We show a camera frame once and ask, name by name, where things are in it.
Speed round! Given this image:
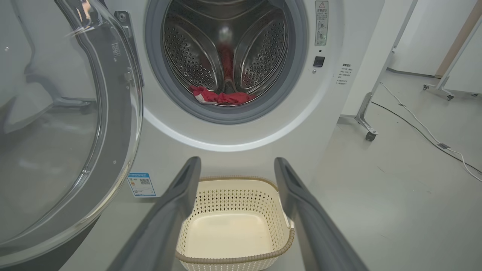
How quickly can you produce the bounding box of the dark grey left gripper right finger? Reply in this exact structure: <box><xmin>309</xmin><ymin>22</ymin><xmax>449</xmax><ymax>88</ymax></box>
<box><xmin>274</xmin><ymin>157</ymin><xmax>369</xmax><ymax>271</ymax></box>

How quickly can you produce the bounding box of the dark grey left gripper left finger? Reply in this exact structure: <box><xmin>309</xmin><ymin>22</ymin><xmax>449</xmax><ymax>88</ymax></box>
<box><xmin>107</xmin><ymin>156</ymin><xmax>202</xmax><ymax>271</ymax></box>

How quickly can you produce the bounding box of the red and white cloth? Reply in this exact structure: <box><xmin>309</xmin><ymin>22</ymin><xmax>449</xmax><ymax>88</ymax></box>
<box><xmin>188</xmin><ymin>85</ymin><xmax>256</xmax><ymax>106</ymax></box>

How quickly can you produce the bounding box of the washing machine glass door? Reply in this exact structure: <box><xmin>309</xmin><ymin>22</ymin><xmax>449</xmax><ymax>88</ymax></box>
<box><xmin>0</xmin><ymin>0</ymin><xmax>145</xmax><ymax>271</ymax></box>

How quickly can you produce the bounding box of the cream perforated laundry basket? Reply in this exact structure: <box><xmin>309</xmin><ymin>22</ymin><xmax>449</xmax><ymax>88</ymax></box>
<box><xmin>175</xmin><ymin>176</ymin><xmax>295</xmax><ymax>271</ymax></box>

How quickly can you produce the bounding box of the white front-load washing machine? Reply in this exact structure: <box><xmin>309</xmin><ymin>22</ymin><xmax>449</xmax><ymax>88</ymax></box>
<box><xmin>60</xmin><ymin>0</ymin><xmax>384</xmax><ymax>271</ymax></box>

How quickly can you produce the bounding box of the grey rubber door gasket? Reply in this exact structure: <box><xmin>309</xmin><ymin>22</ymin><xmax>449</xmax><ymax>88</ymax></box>
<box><xmin>145</xmin><ymin>0</ymin><xmax>309</xmax><ymax>125</ymax></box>

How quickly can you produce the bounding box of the perforated steel washer drum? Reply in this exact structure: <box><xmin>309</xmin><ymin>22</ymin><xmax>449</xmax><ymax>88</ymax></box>
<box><xmin>162</xmin><ymin>0</ymin><xmax>290</xmax><ymax>106</ymax></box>

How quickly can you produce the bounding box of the metal door hinge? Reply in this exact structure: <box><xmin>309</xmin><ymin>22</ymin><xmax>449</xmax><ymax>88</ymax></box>
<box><xmin>115</xmin><ymin>11</ymin><xmax>144</xmax><ymax>87</ymax></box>

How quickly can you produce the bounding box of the blue energy label sticker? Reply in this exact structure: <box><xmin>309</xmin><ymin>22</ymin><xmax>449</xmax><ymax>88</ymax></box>
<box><xmin>127</xmin><ymin>172</ymin><xmax>157</xmax><ymax>198</ymax></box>

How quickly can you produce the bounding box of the metal panel leg with caster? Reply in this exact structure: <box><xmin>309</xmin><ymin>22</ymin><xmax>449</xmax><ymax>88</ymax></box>
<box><xmin>355</xmin><ymin>92</ymin><xmax>378</xmax><ymax>142</ymax></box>

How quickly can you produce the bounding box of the black text notice sticker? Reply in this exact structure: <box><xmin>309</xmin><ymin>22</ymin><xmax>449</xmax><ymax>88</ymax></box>
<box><xmin>335</xmin><ymin>63</ymin><xmax>354</xmax><ymax>86</ymax></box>

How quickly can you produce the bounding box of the white partition panel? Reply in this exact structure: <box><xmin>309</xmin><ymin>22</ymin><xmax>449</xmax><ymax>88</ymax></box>
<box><xmin>422</xmin><ymin>15</ymin><xmax>482</xmax><ymax>101</ymax></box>
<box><xmin>341</xmin><ymin>0</ymin><xmax>418</xmax><ymax>117</ymax></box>

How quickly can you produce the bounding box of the grey warning sticker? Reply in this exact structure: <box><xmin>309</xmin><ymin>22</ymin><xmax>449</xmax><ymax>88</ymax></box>
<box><xmin>315</xmin><ymin>1</ymin><xmax>329</xmax><ymax>46</ymax></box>

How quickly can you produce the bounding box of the black floor cable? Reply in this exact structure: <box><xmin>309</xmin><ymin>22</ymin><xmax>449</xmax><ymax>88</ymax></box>
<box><xmin>371</xmin><ymin>102</ymin><xmax>482</xmax><ymax>174</ymax></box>

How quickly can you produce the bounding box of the white floor cable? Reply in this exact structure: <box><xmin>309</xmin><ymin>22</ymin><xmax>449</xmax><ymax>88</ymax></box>
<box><xmin>380</xmin><ymin>83</ymin><xmax>482</xmax><ymax>183</ymax></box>

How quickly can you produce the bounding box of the beige wooden post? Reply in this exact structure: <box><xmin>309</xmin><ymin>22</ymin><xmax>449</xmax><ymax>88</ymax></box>
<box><xmin>435</xmin><ymin>0</ymin><xmax>482</xmax><ymax>78</ymax></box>

